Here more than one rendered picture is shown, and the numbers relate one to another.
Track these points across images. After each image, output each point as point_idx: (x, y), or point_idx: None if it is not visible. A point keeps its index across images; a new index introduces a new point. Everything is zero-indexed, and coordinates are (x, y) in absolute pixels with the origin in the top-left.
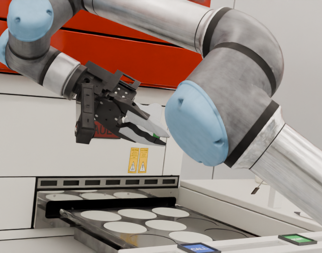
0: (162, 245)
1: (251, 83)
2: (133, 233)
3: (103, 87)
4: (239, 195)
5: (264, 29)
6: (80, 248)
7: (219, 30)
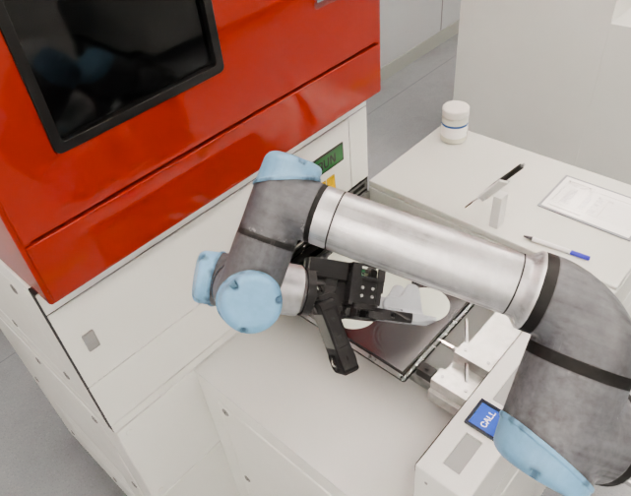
0: (410, 344)
1: (616, 417)
2: (369, 324)
3: (342, 287)
4: (447, 200)
5: (617, 317)
6: (305, 325)
7: (550, 323)
